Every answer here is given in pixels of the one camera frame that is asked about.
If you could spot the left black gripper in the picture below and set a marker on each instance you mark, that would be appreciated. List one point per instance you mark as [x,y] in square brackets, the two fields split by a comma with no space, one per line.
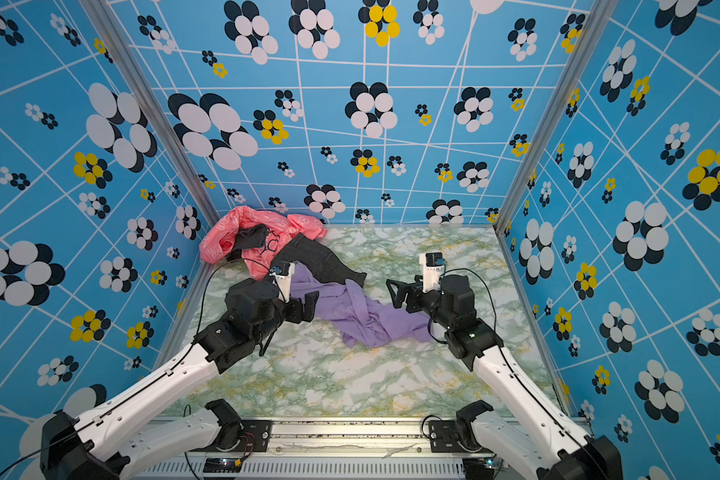
[298,315]

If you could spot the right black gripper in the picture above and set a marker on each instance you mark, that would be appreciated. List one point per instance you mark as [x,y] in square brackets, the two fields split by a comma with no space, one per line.
[416,292]

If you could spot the purple cloth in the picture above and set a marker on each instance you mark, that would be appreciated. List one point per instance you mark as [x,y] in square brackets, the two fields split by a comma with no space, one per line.
[357,317]

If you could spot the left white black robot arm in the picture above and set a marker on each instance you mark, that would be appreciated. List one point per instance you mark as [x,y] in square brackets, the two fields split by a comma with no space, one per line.
[113,441]

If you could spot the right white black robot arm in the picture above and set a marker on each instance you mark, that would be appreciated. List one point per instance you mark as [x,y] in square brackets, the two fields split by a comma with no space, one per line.
[544,442]

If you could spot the pink patterned cloth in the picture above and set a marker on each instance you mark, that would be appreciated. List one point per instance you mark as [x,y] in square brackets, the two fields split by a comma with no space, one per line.
[219,240]

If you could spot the black denim shorts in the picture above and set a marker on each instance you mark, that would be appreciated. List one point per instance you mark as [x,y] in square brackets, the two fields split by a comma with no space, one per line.
[324,258]

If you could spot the left controller board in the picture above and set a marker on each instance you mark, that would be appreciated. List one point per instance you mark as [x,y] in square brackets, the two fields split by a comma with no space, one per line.
[222,466]

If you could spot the controller board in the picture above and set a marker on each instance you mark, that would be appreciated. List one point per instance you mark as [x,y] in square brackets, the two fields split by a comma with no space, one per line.
[222,466]
[479,469]

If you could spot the right controller board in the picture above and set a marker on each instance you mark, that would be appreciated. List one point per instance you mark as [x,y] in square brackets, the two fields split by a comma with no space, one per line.
[479,469]

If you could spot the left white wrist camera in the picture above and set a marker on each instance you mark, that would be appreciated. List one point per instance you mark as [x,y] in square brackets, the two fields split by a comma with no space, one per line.
[282,272]

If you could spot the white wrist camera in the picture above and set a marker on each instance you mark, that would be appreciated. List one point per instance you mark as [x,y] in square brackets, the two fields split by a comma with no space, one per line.
[433,267]
[282,272]

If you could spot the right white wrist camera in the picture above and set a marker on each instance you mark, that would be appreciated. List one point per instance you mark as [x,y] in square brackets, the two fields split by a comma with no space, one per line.
[433,267]

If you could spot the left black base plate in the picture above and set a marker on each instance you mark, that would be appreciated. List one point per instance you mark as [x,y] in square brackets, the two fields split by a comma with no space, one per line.
[249,435]

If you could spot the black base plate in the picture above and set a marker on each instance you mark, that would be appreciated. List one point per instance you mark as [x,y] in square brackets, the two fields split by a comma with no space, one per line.
[444,437]
[249,435]

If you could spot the aluminium front rail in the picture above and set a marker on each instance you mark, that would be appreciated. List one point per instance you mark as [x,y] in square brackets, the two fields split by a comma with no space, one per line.
[341,437]

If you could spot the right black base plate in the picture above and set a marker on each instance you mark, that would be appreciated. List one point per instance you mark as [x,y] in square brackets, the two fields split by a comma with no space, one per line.
[444,437]

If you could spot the left aluminium corner post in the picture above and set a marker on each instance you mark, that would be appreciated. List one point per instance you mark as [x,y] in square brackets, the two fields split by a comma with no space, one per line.
[104,22]

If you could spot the aluminium corner post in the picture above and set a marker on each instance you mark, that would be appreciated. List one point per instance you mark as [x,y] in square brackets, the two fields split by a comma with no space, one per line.
[104,22]
[596,22]

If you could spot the right aluminium corner post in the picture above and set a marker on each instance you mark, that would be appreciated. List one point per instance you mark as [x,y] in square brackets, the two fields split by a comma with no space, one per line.
[596,22]

